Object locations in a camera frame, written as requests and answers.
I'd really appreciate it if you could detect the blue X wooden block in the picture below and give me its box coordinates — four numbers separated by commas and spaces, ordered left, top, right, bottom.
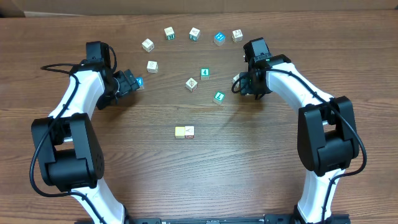
136, 77, 144, 90

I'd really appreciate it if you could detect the wooden block yellow blue side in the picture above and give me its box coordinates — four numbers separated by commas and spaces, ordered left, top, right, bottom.
142, 39, 154, 52

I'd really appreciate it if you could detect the number 2 wooden block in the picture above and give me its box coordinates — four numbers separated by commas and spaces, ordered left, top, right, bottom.
185, 78, 198, 91

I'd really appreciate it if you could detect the yellow top wooden block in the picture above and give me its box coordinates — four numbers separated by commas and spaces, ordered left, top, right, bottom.
175, 126, 185, 139

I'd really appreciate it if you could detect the red D wooden block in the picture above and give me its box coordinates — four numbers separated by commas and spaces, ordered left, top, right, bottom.
185, 126, 195, 138

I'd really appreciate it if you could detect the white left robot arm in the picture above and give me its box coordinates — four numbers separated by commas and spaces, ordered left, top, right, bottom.
29, 41, 144, 223

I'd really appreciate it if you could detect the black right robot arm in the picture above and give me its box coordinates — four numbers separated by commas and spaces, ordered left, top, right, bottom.
231, 38, 367, 223

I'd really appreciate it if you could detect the plain X wooden block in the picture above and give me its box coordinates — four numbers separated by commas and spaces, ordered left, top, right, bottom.
232, 74, 240, 86

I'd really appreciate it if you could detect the green L wooden block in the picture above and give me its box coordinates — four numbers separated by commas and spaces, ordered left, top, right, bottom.
213, 91, 225, 105

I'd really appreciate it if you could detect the green 4 wooden block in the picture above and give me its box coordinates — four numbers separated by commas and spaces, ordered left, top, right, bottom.
200, 68, 210, 80

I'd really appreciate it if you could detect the blue top wooden block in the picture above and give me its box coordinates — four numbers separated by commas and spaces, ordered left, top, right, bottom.
214, 32, 226, 46

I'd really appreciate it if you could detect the green R wooden block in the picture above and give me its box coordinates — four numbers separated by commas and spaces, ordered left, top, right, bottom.
164, 27, 175, 40

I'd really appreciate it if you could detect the green J wooden block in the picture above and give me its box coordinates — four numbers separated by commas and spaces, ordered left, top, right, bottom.
189, 27, 200, 41

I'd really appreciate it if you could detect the cardboard back panel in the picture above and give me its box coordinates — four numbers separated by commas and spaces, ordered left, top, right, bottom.
1, 0, 397, 17

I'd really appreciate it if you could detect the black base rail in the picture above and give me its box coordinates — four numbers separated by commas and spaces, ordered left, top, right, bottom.
74, 213, 352, 224

